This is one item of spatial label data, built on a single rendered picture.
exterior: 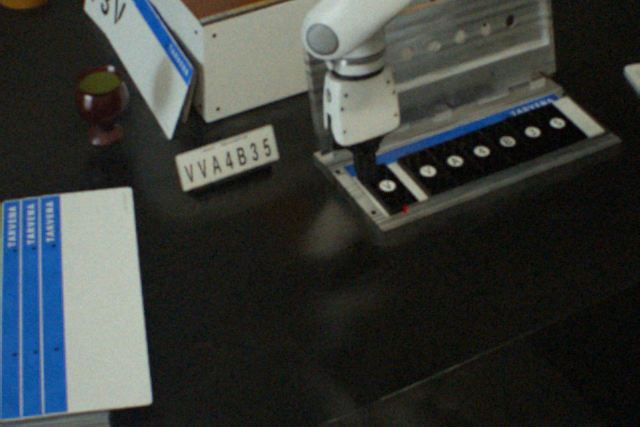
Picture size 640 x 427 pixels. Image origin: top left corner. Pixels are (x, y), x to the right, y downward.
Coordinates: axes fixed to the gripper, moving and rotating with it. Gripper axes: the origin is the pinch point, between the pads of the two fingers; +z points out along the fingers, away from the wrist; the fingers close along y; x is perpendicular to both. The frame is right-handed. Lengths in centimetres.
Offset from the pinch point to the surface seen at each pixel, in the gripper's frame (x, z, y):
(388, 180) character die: 1.7, 5.2, 4.6
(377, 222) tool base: -4.3, 7.4, -1.1
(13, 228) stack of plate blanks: 9, -3, -50
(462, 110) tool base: 12.3, 4.2, 24.8
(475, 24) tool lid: 13.0, -9.5, 28.5
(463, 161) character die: 0.1, 5.5, 16.8
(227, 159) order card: 16.8, 1.8, -14.3
